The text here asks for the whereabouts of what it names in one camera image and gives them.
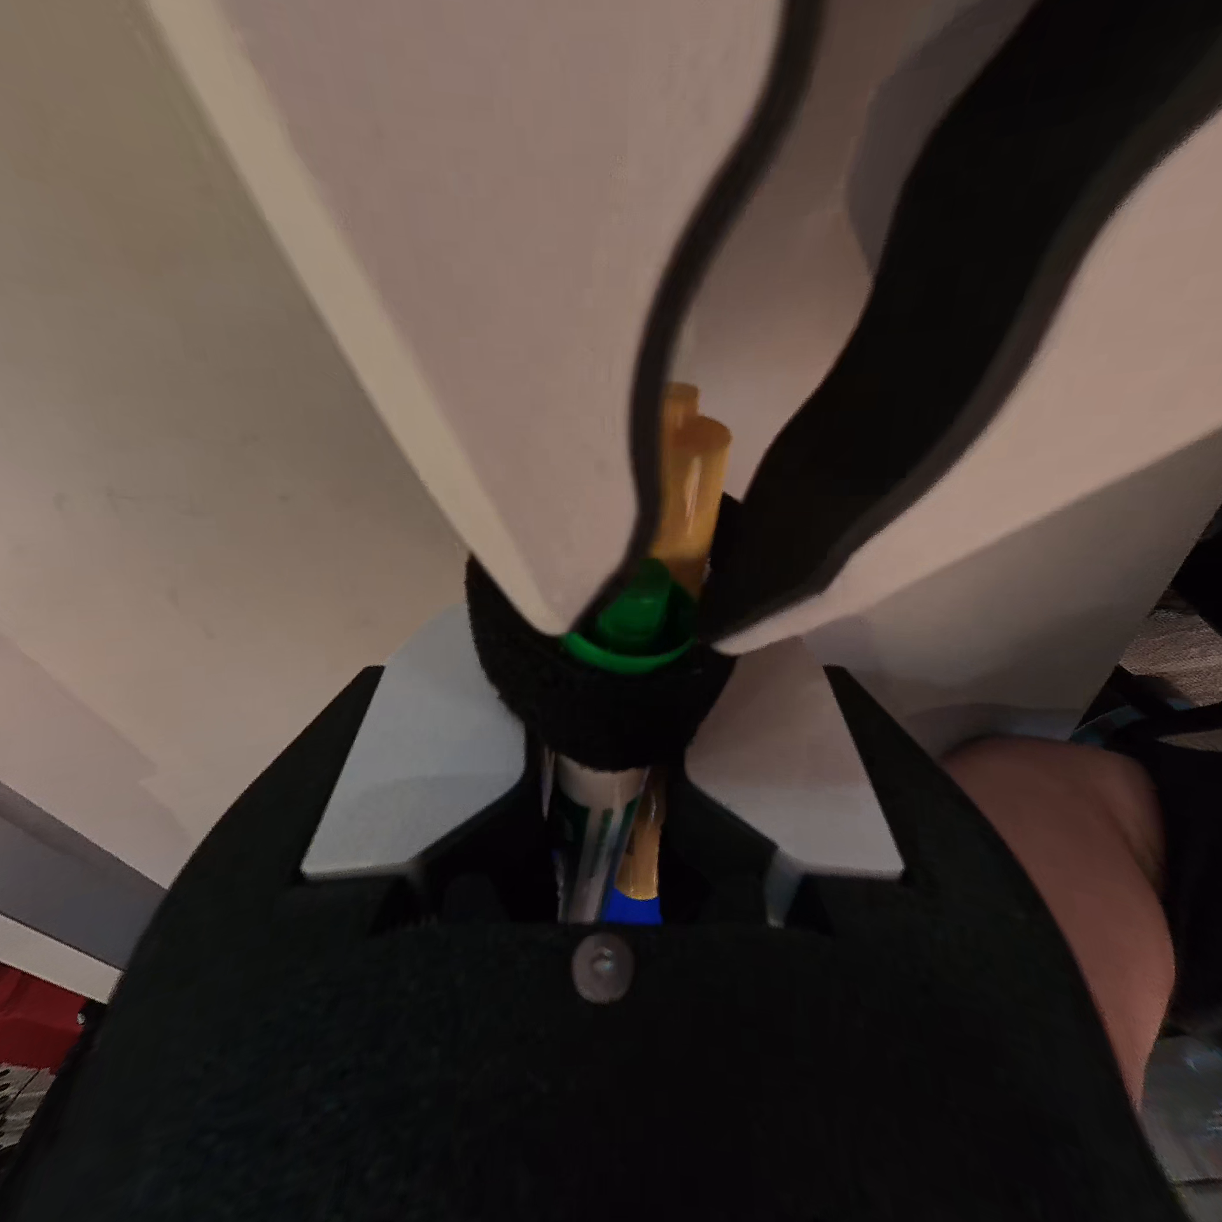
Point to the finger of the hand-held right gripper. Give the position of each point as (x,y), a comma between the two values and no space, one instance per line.
(1050,382)
(477,239)

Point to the red bag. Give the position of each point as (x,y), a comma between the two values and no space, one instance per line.
(38,1012)

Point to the blue plastic bin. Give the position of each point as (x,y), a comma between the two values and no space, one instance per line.
(634,907)

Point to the green white dry-erase marker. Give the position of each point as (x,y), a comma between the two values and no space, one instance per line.
(630,621)

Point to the person's right forearm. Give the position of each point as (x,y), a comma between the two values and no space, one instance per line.
(1050,859)

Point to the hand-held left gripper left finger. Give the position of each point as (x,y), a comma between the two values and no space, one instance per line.
(421,765)

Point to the person's black shirt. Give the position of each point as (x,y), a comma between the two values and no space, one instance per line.
(1197,859)

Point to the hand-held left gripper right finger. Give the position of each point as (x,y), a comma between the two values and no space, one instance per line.
(792,773)

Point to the yellow highlighter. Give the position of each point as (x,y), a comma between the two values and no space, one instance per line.
(701,478)

